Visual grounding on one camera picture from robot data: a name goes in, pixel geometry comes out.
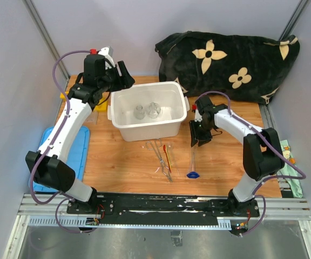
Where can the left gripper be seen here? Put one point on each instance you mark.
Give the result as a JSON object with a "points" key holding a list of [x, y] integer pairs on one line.
{"points": [[128, 80]]}

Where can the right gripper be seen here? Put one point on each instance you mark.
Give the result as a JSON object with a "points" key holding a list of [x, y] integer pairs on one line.
{"points": [[196, 137]]}

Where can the small glass beaker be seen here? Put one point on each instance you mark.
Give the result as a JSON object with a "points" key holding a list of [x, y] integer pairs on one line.
{"points": [[139, 112]]}

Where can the glass petri dish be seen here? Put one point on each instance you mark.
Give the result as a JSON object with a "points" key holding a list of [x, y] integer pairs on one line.
{"points": [[153, 110]]}

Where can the white plastic bin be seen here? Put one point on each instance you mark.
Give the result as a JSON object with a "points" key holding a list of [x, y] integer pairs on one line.
{"points": [[174, 107]]}

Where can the graduated cylinder blue base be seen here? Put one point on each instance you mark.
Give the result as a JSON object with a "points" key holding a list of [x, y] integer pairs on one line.
{"points": [[192, 172]]}

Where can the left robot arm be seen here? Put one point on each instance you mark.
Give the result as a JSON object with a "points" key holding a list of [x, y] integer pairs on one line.
{"points": [[48, 165]]}

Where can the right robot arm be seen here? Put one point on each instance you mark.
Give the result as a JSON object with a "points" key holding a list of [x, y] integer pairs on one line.
{"points": [[261, 155]]}

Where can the yellow test tube rack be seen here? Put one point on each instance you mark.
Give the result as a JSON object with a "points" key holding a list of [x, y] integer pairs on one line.
{"points": [[101, 107]]}

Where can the red yellow green spatula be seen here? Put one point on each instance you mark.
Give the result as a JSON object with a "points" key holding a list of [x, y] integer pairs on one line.
{"points": [[167, 158]]}

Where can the metal crucible tongs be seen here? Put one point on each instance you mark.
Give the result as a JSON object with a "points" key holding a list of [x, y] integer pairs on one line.
{"points": [[156, 145]]}

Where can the clear acrylic tube rack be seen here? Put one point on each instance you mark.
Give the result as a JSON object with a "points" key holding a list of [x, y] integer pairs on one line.
{"points": [[92, 118]]}

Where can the black floral blanket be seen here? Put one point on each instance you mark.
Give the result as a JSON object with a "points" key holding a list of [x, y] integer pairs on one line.
{"points": [[246, 68]]}

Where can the blue plastic tray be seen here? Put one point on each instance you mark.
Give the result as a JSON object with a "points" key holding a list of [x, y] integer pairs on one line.
{"points": [[76, 158]]}

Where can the green printed cloth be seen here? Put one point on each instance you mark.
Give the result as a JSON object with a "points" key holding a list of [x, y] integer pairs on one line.
{"points": [[288, 170]]}

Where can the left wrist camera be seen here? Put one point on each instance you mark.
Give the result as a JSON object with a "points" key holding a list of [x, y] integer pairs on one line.
{"points": [[97, 58]]}

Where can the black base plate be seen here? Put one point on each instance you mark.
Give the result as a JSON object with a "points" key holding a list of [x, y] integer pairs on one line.
{"points": [[156, 210]]}

